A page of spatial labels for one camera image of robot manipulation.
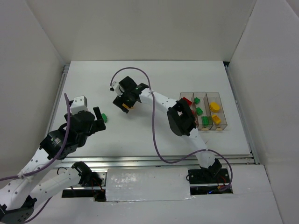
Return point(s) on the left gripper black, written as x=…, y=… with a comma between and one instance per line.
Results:
x=96, y=123

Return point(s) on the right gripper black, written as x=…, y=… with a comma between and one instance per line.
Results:
x=124, y=100

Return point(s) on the green lego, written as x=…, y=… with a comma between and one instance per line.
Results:
x=205, y=121
x=104, y=116

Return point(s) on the small red lego piece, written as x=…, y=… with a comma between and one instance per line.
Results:
x=187, y=100

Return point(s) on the small green lego brick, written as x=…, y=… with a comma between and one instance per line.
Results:
x=196, y=100

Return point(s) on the green 2x2 lego brick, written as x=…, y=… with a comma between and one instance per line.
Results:
x=199, y=111

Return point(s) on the yellow oval lego piece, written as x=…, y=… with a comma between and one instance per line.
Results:
x=214, y=107

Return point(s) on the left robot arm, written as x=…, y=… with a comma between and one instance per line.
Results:
x=26, y=191

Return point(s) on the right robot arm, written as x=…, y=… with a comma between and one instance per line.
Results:
x=181, y=120

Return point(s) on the white foil cover plate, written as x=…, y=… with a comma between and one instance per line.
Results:
x=147, y=184

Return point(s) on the middle clear container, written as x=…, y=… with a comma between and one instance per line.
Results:
x=205, y=108

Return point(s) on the right clear container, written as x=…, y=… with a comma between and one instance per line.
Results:
x=215, y=96

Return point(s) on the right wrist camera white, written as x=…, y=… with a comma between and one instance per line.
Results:
x=117, y=88

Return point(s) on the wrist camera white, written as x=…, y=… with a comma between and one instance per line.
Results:
x=78, y=104
x=117, y=88

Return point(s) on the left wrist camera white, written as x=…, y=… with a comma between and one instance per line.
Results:
x=78, y=104

